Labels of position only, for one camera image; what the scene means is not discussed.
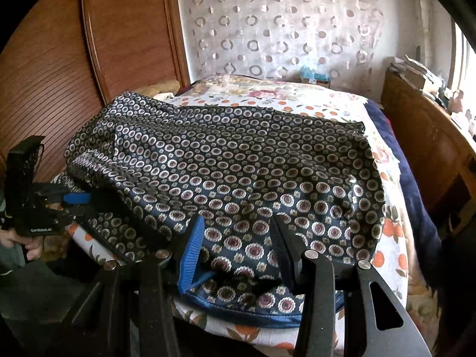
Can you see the olive gold cloth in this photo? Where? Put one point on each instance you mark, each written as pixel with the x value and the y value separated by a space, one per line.
pixel 158 89

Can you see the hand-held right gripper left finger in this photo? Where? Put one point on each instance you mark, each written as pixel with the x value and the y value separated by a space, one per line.
pixel 191 253

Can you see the navy blanket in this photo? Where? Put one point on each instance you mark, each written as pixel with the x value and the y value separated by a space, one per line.
pixel 412 193

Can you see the wooden cabinet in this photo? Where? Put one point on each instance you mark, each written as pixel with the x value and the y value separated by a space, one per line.
pixel 420 137

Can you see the dark blue circle-print garment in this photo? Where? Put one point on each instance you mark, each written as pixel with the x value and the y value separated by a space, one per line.
pixel 241 163

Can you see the person's left hand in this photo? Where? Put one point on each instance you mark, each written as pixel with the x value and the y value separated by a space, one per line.
pixel 20 241

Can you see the pink vase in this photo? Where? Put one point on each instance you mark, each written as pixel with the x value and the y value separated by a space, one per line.
pixel 457 100

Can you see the orange fruit print sheet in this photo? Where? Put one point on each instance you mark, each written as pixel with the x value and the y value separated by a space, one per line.
pixel 394 238

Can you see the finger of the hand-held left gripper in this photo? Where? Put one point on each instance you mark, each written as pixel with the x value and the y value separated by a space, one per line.
pixel 102 241
pixel 76 198

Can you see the stack of papers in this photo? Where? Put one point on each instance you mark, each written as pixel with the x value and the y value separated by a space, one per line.
pixel 412 72

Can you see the floral quilt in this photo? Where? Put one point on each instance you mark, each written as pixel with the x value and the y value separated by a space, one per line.
pixel 267 93

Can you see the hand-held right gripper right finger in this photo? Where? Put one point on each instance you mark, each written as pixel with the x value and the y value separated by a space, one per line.
pixel 284 253

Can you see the cardboard box with blue bags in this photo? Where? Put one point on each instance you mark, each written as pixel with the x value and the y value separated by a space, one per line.
pixel 314 76

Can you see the sheer circle-pattern curtain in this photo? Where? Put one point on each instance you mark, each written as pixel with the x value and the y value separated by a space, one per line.
pixel 282 26

